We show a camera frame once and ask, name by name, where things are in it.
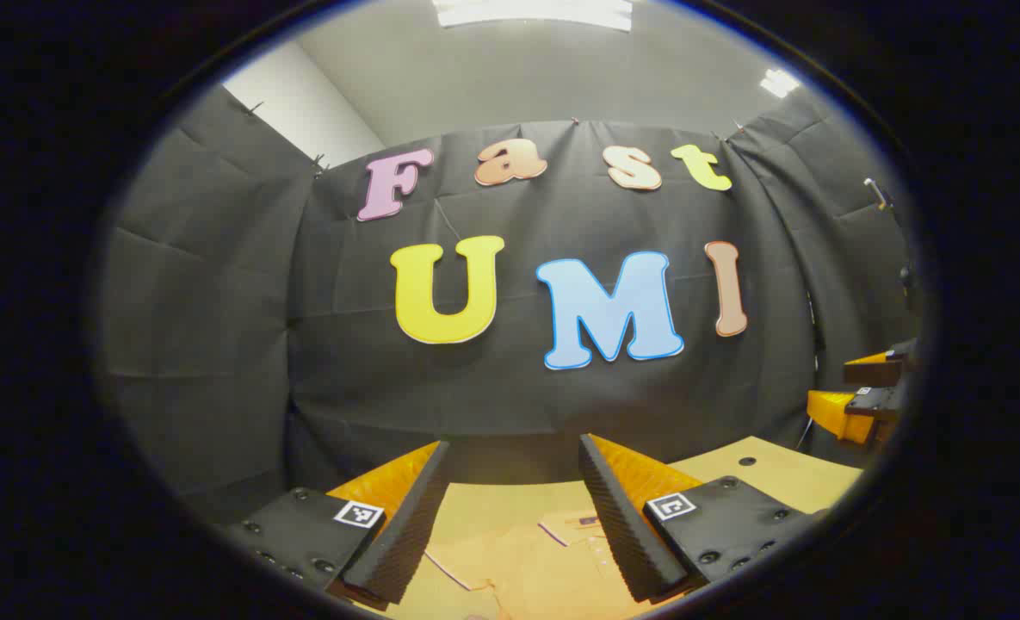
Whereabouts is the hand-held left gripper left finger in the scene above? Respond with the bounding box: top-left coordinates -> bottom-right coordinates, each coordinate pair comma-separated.
217,441 -> 450,608

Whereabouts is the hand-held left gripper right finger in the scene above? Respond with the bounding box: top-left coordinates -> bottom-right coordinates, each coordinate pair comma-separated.
578,433 -> 829,604

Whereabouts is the orange T-shirt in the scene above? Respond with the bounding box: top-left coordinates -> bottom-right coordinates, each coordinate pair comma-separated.
423,510 -> 648,620

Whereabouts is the black backdrop cloth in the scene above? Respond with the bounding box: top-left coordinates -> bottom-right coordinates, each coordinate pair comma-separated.
96,82 -> 924,518

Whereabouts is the large ceiling light panel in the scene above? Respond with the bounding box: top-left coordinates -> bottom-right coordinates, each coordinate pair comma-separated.
432,0 -> 635,32

